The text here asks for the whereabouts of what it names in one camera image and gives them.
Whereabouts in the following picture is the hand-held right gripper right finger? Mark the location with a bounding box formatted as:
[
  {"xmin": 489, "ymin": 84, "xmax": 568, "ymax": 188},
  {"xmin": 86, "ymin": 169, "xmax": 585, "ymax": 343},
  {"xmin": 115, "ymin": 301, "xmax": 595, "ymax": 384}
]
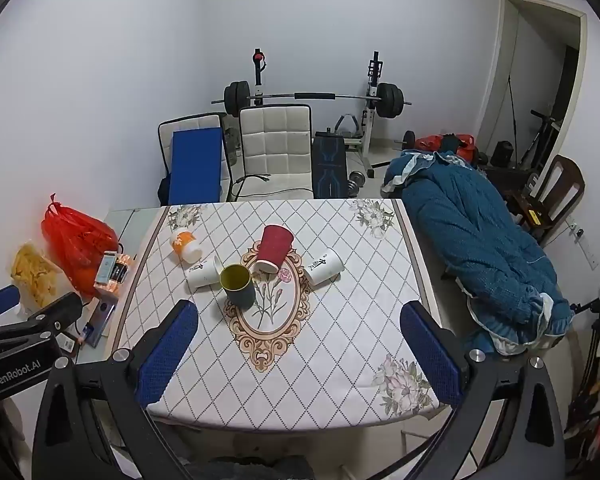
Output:
[{"xmin": 400, "ymin": 301, "xmax": 566, "ymax": 480}]

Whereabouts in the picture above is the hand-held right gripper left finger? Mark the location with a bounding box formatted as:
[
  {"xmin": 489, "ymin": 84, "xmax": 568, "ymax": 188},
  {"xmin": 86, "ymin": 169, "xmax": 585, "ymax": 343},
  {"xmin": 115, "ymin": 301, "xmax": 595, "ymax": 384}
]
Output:
[{"xmin": 32, "ymin": 300, "xmax": 201, "ymax": 480}]

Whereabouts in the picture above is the white printed paper cup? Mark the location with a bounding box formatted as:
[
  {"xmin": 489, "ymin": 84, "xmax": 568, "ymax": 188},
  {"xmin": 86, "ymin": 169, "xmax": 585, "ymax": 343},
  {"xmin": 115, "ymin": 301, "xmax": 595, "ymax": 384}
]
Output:
[
  {"xmin": 186, "ymin": 255, "xmax": 223, "ymax": 290},
  {"xmin": 303, "ymin": 247, "xmax": 345, "ymax": 287}
]

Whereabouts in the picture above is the green cup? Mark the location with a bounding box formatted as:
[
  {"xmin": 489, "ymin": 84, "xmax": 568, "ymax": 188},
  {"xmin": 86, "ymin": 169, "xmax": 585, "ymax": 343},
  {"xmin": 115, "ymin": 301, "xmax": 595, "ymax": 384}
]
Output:
[{"xmin": 220, "ymin": 263, "xmax": 256, "ymax": 308}]

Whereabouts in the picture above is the orange and white paper cup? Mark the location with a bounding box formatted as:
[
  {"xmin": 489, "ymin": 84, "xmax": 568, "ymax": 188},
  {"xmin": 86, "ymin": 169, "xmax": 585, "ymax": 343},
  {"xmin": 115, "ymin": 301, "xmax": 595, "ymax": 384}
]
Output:
[{"xmin": 170, "ymin": 227, "xmax": 204, "ymax": 263}]

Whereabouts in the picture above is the red paper cup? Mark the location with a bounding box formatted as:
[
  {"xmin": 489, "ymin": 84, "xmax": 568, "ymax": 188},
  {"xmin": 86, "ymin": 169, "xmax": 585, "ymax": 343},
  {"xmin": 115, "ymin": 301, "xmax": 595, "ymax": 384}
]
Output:
[{"xmin": 254, "ymin": 225, "xmax": 294, "ymax": 275}]

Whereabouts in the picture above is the yellow snack bag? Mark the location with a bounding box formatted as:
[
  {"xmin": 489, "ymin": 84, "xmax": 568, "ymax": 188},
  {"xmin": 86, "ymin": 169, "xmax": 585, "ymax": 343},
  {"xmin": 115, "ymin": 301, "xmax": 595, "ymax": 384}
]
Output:
[{"xmin": 11, "ymin": 243, "xmax": 61, "ymax": 309}]

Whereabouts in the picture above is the small white and blue box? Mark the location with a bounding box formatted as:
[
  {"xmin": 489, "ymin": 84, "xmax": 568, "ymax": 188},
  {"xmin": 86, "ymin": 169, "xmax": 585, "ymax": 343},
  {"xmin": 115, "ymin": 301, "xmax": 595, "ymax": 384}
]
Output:
[{"xmin": 96, "ymin": 253, "xmax": 118, "ymax": 287}]

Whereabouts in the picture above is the red plastic bag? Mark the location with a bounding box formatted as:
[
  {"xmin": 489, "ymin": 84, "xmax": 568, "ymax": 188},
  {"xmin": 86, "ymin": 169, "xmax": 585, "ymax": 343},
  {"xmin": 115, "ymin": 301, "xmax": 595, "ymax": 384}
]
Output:
[{"xmin": 41, "ymin": 193, "xmax": 121, "ymax": 300}]

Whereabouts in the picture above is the floral diamond pattern tablecloth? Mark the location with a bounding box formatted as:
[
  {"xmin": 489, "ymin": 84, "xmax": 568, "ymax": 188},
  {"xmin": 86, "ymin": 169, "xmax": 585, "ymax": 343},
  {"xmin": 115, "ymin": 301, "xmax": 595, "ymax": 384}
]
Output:
[{"xmin": 111, "ymin": 199, "xmax": 441, "ymax": 420}]

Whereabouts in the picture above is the teal quilt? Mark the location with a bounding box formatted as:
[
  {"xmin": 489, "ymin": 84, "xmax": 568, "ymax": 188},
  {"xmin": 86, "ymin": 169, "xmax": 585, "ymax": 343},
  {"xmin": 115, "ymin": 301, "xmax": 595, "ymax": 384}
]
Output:
[{"xmin": 381, "ymin": 149, "xmax": 577, "ymax": 357}]

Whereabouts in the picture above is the blue board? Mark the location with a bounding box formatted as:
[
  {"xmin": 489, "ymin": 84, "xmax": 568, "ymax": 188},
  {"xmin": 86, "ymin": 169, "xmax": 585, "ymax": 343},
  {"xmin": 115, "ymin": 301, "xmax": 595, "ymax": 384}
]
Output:
[{"xmin": 168, "ymin": 128, "xmax": 225, "ymax": 205}]

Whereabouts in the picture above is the brown wooden chair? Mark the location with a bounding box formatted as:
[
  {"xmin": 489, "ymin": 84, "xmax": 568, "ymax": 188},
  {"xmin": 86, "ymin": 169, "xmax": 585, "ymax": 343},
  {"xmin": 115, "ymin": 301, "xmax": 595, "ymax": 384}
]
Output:
[{"xmin": 509, "ymin": 154, "xmax": 586, "ymax": 247}]

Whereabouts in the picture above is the black speaker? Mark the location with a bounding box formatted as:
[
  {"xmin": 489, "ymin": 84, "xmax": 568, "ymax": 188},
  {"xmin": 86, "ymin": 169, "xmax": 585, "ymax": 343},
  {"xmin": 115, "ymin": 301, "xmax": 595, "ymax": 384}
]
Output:
[{"xmin": 489, "ymin": 139, "xmax": 519, "ymax": 168}]

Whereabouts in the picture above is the white padded chair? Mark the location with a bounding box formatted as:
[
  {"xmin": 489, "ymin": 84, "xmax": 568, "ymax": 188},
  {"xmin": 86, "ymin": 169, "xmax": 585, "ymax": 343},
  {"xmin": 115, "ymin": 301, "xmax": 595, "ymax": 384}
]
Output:
[
  {"xmin": 236, "ymin": 104, "xmax": 315, "ymax": 202},
  {"xmin": 157, "ymin": 113, "xmax": 232, "ymax": 206}
]

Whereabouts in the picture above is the white barbell rack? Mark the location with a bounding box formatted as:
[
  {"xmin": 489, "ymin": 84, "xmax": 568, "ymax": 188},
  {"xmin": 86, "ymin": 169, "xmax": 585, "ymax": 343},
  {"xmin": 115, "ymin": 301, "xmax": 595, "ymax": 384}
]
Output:
[{"xmin": 352, "ymin": 50, "xmax": 387, "ymax": 177}]

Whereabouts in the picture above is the black barbell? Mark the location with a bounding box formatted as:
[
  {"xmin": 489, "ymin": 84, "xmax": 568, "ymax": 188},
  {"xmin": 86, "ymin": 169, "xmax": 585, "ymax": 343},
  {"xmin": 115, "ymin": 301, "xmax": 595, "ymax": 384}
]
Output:
[{"xmin": 223, "ymin": 80, "xmax": 414, "ymax": 120}]

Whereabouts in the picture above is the black cable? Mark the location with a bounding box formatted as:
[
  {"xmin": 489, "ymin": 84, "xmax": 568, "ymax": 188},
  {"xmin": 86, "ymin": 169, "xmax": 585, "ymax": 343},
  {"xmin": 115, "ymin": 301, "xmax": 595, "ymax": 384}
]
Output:
[{"xmin": 229, "ymin": 173, "xmax": 272, "ymax": 200}]

